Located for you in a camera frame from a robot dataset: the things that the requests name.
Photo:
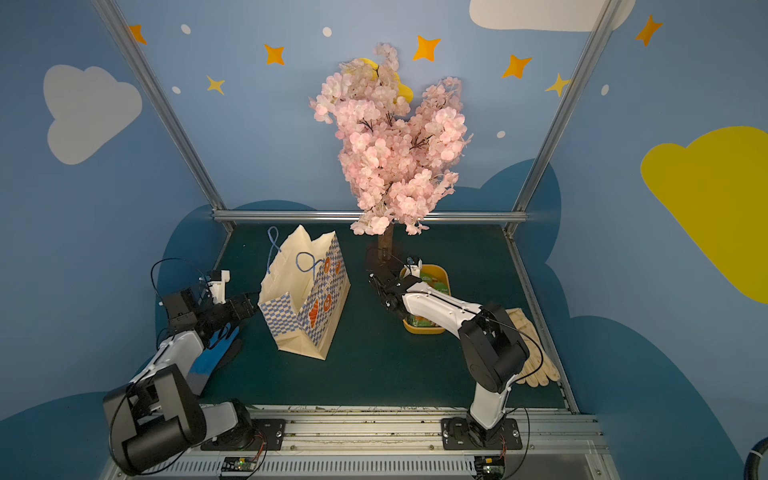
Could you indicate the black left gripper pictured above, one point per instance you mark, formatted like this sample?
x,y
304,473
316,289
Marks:
x,y
228,311

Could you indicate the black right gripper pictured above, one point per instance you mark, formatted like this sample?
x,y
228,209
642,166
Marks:
x,y
381,279

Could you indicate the blue checkered paper bag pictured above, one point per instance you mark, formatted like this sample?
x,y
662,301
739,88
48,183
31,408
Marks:
x,y
304,291

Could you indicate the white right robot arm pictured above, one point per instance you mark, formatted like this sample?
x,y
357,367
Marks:
x,y
495,352

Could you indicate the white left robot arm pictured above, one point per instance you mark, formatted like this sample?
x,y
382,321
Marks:
x,y
156,415

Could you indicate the green condiment packet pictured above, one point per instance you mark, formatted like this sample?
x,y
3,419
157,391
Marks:
x,y
436,282

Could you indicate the yellow plastic tray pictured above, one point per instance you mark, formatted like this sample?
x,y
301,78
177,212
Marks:
x,y
427,307

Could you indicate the blue work glove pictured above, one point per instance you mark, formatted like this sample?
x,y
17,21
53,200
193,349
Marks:
x,y
225,349

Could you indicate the pink blossom artificial tree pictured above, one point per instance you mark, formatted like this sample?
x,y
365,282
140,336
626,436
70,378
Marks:
x,y
398,159

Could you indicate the beige work glove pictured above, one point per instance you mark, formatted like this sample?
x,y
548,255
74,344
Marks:
x,y
539,370

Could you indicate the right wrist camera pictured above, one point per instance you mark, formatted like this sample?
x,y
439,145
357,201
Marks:
x,y
414,266

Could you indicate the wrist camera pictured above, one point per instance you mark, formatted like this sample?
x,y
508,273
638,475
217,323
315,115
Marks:
x,y
216,285
414,266

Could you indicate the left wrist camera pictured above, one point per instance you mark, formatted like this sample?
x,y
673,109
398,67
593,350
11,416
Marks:
x,y
216,285

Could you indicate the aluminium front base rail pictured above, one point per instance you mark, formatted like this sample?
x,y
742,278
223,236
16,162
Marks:
x,y
355,442

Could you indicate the left aluminium frame post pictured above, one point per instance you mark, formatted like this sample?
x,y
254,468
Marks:
x,y
113,19

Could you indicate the aluminium frame post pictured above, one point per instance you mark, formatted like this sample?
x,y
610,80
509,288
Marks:
x,y
113,19
608,18

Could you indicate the right aluminium frame post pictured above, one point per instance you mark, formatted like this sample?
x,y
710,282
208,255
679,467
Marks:
x,y
608,18

